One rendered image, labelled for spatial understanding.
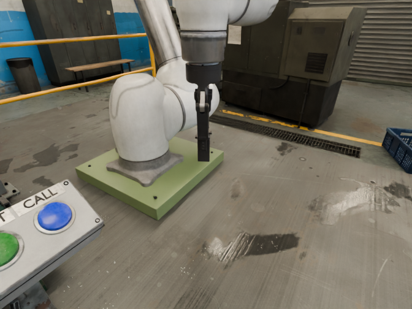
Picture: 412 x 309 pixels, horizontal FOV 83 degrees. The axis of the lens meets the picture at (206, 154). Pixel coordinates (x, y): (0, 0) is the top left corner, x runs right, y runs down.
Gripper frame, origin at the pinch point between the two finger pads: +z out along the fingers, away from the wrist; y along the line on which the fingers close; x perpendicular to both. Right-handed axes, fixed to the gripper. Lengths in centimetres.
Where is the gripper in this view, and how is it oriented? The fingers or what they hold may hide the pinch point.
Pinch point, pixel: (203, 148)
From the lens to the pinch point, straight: 58.1
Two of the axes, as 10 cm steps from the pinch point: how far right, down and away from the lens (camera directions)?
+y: 0.4, -5.0, 8.7
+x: -10.0, -0.2, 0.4
